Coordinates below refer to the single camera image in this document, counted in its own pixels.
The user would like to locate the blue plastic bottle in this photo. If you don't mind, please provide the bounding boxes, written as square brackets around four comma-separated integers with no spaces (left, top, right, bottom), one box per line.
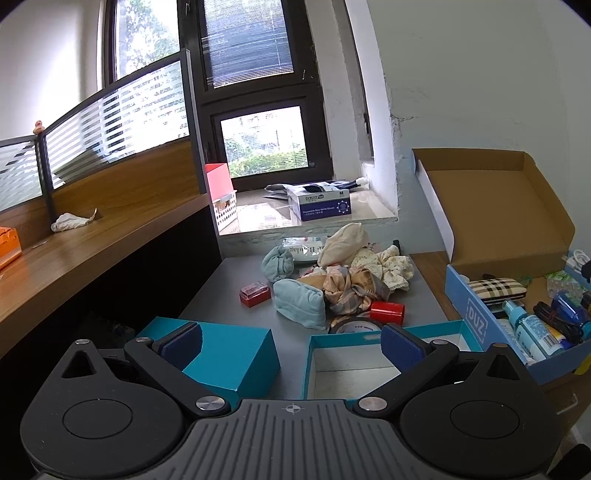
[551,290,590,341]

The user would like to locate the teal box lid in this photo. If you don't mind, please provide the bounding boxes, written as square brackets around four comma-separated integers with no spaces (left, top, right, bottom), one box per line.
[136,315,282,410]

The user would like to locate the red white box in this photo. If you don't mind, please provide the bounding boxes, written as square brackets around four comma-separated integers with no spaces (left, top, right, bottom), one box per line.
[205,163,235,201]

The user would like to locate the light blue folded cloth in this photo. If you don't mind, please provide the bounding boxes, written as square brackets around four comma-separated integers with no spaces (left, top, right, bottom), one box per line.
[273,279,327,330]

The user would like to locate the plaid glasses case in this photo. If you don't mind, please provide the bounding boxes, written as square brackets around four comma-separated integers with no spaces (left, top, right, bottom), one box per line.
[468,278,527,304]

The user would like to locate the white crumpled tissue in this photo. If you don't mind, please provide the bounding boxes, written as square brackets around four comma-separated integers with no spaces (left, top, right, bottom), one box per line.
[50,209,98,233]

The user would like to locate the small red plastic case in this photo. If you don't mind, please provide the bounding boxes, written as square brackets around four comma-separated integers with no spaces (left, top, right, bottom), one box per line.
[239,282,271,308]

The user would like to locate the white bandage packet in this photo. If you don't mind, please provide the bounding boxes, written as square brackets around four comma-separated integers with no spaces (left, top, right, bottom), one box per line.
[280,236,327,264]

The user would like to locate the teal open box tray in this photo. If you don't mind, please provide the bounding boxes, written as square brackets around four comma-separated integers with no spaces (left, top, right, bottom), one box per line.
[301,320,483,403]

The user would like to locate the cream beige cloth bundle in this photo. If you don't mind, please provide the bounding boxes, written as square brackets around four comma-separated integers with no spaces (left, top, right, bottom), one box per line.
[318,222,369,267]

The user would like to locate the light blue balled sock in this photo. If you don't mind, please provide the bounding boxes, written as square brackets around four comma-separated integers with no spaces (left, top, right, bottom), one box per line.
[260,246,294,283]

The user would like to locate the red round cap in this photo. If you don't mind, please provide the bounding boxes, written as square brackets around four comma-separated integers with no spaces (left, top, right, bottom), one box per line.
[370,301,406,326]

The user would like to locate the light blue spray bottle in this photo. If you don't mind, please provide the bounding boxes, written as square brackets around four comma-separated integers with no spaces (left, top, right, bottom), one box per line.
[502,300,564,362]

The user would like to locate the large cardboard box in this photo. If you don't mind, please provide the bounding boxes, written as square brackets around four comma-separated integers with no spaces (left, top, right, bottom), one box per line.
[413,148,575,279]

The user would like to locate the dark cloth on sill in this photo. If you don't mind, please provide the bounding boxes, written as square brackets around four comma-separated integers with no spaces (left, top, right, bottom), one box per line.
[263,177,369,201]

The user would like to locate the blue white glove box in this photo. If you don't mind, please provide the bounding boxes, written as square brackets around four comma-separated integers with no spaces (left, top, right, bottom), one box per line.
[288,189,352,222]

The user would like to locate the glass desk partition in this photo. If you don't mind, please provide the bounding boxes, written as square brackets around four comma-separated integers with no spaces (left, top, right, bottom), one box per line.
[1,49,205,211]

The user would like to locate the white perforated basket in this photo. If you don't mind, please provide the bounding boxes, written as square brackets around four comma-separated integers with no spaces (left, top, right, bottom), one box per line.
[212,190,238,232]

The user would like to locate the blue DUZ box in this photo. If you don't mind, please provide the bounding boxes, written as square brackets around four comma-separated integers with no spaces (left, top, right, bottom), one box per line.
[445,264,591,386]

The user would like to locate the orange tissue pack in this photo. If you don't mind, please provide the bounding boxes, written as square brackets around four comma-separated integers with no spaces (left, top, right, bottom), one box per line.
[0,227,22,269]

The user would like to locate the black coiled cable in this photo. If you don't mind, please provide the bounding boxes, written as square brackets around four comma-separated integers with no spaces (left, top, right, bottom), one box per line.
[533,300,585,345]

